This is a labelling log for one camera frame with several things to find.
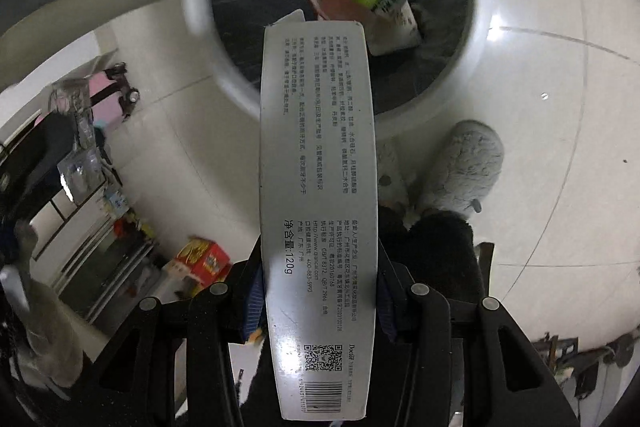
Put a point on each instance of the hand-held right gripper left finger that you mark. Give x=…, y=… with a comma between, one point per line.
x=252, y=307

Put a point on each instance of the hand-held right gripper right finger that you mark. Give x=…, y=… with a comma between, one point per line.
x=387, y=317

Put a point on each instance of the large silver blister pack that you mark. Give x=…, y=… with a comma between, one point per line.
x=75, y=167

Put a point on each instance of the long grey toothpaste box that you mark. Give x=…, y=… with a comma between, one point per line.
x=320, y=207

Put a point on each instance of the person's left forearm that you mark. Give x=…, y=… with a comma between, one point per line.
x=50, y=332

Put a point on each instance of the red and yellow box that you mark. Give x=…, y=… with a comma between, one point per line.
x=205, y=259

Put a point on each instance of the person's dark fuzzy pants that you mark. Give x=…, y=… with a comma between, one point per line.
x=440, y=257

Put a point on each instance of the pink suitcase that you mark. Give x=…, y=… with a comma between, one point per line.
x=107, y=89

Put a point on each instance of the white table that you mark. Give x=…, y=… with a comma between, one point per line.
x=75, y=7

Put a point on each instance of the grey fuzzy slipper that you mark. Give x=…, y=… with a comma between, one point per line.
x=465, y=167

